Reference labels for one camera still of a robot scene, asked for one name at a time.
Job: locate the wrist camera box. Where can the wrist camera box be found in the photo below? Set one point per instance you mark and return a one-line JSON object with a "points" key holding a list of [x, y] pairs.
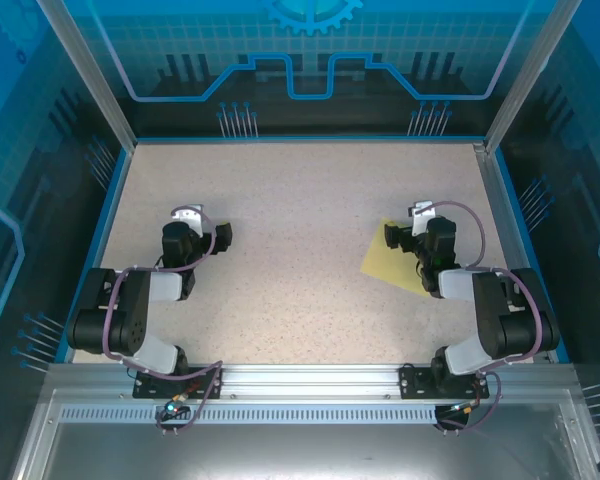
{"points": [[187, 216], [422, 209]]}

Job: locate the yellow paper sheet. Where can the yellow paper sheet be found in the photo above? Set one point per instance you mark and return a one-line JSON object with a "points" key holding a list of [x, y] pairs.
{"points": [[380, 265]]}

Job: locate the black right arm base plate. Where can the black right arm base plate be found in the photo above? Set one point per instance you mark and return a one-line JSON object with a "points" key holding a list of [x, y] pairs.
{"points": [[412, 382]]}

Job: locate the aluminium side rail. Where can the aluminium side rail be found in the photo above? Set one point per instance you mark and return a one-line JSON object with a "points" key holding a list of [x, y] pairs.
{"points": [[505, 240]]}

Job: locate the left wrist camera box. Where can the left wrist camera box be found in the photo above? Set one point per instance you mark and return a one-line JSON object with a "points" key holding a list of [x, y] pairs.
{"points": [[187, 216]]}

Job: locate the aluminium frame post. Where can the aluminium frame post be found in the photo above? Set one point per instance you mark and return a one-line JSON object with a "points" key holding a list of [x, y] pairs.
{"points": [[525, 85], [95, 85]]}

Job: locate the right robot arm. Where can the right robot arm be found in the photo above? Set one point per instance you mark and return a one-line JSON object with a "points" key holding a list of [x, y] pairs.
{"points": [[495, 320]]}

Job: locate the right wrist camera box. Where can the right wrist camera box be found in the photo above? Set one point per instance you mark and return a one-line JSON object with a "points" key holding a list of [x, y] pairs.
{"points": [[422, 209]]}

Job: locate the blue table border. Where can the blue table border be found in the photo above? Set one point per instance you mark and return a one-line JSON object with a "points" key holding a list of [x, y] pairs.
{"points": [[96, 255]]}

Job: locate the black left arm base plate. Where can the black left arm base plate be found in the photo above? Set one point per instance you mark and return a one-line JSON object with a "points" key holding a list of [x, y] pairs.
{"points": [[150, 387]]}

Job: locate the aluminium mounting rail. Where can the aluminium mounting rail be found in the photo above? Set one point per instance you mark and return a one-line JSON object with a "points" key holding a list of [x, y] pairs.
{"points": [[305, 380]]}

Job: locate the metal sheet panel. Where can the metal sheet panel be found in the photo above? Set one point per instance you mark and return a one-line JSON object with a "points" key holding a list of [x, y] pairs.
{"points": [[300, 452]]}

